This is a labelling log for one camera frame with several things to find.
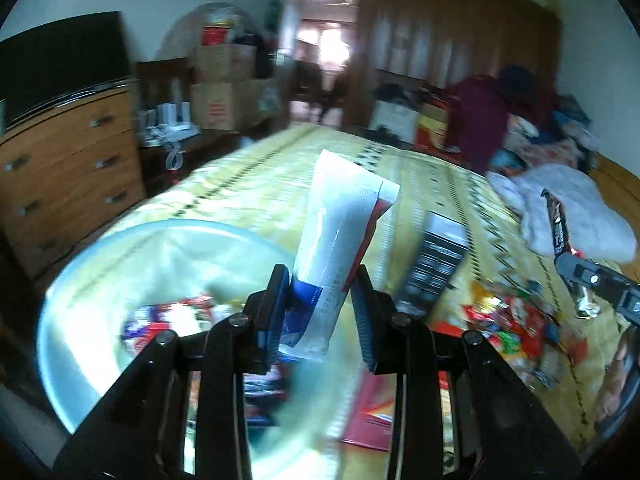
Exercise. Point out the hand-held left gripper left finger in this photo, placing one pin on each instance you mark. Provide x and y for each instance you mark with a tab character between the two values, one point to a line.
272	310

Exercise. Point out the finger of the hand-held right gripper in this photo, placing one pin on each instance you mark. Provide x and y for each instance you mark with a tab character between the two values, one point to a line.
585	272

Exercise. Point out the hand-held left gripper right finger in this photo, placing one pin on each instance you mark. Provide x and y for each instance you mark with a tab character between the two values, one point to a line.
364	325

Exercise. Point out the dark candy bar wrapper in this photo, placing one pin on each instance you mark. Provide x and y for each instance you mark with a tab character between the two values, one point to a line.
559	225

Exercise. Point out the pile of snack packets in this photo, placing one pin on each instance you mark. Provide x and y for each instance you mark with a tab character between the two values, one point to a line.
520	330
165	320

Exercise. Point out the white snack packet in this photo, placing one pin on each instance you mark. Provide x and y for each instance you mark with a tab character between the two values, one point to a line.
340	240

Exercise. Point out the clear glass bowl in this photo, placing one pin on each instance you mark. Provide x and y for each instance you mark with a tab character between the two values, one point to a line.
150	260

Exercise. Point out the person's right hand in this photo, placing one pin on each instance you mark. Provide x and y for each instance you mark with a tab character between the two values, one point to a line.
620	380

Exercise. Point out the white floral pillow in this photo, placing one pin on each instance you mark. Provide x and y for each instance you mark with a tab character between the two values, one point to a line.
565	200

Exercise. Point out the flat magenta box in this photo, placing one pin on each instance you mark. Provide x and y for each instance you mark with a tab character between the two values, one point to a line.
370	410

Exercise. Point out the wooden headboard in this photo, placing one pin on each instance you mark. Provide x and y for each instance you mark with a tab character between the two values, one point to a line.
617	185

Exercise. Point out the black shaver box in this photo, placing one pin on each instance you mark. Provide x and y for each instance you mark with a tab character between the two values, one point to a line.
437	260

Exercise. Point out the heap of colourful clothes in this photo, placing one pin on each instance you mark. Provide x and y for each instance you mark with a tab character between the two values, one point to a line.
545	120

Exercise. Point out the maroon cloth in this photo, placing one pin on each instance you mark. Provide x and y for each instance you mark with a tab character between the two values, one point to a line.
477	120

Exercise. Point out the white tote bag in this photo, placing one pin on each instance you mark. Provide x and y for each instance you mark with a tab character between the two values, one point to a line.
395	120

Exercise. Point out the red and gold gift box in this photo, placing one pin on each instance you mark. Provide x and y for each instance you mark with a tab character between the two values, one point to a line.
432	127

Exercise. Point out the cardboard box with red print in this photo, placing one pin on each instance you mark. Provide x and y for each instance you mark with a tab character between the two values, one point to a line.
225	105

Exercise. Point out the dark wooden side cabinet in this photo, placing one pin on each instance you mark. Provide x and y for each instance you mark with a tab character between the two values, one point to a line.
165	110

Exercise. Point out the wooden dresser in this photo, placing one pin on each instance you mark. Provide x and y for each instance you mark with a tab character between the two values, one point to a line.
65	175

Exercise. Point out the plain cardboard box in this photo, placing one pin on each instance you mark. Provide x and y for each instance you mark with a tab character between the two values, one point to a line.
222	62

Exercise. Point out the red bag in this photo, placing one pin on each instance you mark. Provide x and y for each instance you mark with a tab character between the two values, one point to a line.
216	35

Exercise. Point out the wooden wardrobe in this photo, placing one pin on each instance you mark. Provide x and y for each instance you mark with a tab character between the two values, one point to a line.
450	25

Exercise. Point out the black television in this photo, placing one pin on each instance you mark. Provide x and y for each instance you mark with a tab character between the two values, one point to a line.
60	65

